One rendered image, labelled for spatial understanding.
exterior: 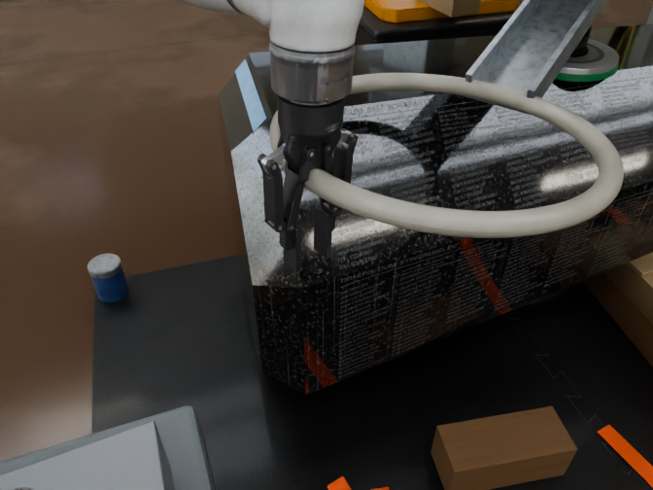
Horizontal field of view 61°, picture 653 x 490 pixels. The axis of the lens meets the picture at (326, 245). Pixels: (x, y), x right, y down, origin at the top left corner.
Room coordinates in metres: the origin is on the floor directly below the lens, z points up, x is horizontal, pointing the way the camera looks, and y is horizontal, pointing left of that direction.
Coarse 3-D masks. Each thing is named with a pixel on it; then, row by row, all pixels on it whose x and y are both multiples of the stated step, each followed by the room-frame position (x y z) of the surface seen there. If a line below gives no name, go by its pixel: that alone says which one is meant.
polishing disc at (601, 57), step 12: (588, 48) 1.25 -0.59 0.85; (600, 48) 1.25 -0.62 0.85; (576, 60) 1.18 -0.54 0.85; (588, 60) 1.18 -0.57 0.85; (600, 60) 1.18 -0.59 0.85; (612, 60) 1.18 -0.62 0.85; (564, 72) 1.14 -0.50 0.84; (576, 72) 1.13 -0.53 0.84; (588, 72) 1.13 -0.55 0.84; (600, 72) 1.14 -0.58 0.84
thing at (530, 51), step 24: (528, 0) 1.11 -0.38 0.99; (552, 0) 1.17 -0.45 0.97; (576, 0) 1.16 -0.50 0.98; (600, 0) 1.09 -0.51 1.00; (504, 24) 1.04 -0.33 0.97; (528, 24) 1.10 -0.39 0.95; (552, 24) 1.09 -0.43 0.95; (576, 24) 1.01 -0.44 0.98; (504, 48) 1.03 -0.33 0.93; (528, 48) 1.03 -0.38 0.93; (552, 48) 1.02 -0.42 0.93; (480, 72) 0.95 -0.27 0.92; (504, 72) 0.97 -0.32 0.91; (528, 72) 0.96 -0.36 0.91; (552, 72) 0.92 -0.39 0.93; (528, 96) 0.86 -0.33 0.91
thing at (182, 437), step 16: (160, 416) 0.33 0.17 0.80; (176, 416) 0.33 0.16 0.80; (192, 416) 0.33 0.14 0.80; (112, 432) 0.31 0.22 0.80; (160, 432) 0.31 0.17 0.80; (176, 432) 0.31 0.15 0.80; (192, 432) 0.31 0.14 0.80; (48, 448) 0.29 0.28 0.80; (64, 448) 0.29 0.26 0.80; (176, 448) 0.29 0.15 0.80; (192, 448) 0.29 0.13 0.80; (0, 464) 0.28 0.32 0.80; (16, 464) 0.28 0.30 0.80; (32, 464) 0.28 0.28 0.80; (176, 464) 0.28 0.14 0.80; (192, 464) 0.28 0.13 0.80; (208, 464) 0.28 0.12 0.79; (176, 480) 0.26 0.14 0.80; (192, 480) 0.26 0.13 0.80; (208, 480) 0.26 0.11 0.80
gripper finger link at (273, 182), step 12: (264, 156) 0.55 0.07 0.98; (276, 168) 0.53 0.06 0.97; (264, 180) 0.55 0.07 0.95; (276, 180) 0.53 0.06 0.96; (264, 192) 0.55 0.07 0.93; (276, 192) 0.53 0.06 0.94; (264, 204) 0.55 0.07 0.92; (276, 204) 0.53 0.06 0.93; (264, 216) 0.55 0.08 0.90; (276, 216) 0.53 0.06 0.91; (276, 228) 0.53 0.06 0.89
